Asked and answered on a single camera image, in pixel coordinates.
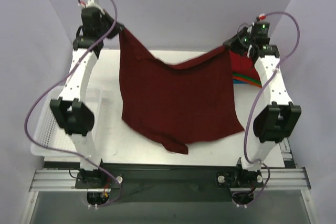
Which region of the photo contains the dark maroon t-shirt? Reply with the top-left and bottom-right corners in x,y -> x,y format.
119,30 -> 243,154

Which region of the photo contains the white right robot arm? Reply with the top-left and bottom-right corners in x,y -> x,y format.
223,21 -> 301,186

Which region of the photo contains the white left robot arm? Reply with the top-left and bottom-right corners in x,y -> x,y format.
49,5 -> 124,188

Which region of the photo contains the folded green t-shirt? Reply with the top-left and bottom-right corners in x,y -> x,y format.
233,72 -> 260,82

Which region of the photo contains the folded orange t-shirt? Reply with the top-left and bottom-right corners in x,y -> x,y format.
233,72 -> 262,88

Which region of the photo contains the folded blue t-shirt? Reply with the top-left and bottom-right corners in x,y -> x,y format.
233,79 -> 254,85

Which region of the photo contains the white plastic basket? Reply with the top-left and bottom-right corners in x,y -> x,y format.
30,86 -> 103,157

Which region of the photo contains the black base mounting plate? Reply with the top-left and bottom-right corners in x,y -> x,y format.
75,165 -> 264,205

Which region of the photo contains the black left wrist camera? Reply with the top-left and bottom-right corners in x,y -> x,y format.
81,7 -> 102,37

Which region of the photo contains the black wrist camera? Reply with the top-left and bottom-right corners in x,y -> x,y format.
81,7 -> 102,37
250,21 -> 270,37

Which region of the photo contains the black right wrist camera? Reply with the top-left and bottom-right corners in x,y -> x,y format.
250,21 -> 270,37

